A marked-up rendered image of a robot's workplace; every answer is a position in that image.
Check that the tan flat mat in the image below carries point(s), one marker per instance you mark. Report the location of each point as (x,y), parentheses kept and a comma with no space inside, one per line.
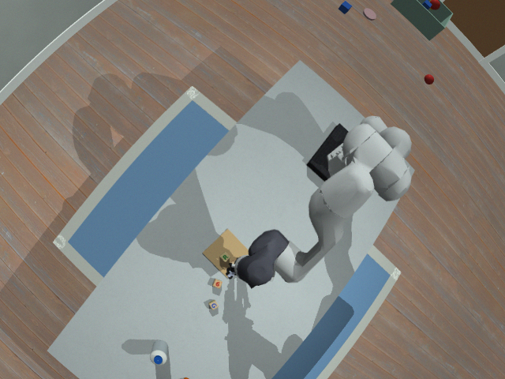
(226,242)

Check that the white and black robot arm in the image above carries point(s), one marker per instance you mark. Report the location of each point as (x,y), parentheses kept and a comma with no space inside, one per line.
(335,201)

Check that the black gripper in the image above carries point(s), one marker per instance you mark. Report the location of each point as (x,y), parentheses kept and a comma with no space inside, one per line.
(230,272)

